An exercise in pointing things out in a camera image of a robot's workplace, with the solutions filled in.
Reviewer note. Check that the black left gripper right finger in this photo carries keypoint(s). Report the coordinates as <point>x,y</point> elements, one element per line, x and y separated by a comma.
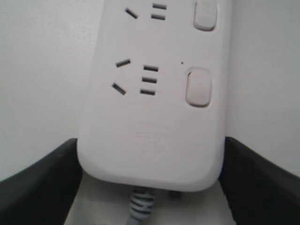
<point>258,192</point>

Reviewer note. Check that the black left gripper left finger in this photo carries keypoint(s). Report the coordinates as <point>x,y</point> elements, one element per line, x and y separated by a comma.
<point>43,193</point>

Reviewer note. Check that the white five-outlet power strip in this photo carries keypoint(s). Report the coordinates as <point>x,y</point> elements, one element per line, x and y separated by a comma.
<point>154,114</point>

